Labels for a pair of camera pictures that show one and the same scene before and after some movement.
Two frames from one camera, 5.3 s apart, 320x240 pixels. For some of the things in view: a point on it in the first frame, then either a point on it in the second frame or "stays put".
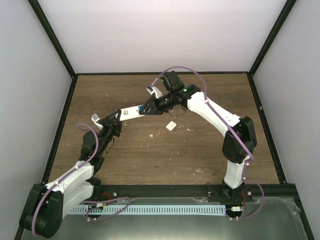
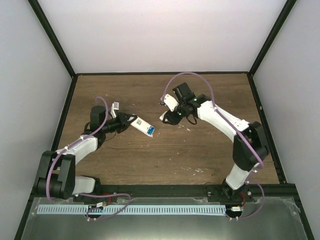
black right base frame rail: x=279 y=169 stays put
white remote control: x=129 y=113 -> x=141 y=125
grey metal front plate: x=246 y=218 stays put
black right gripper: x=153 y=106 -> x=172 y=121
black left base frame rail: x=61 y=124 stays put
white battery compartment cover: x=171 y=125 -> x=161 y=117
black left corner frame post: x=52 y=36 stays put
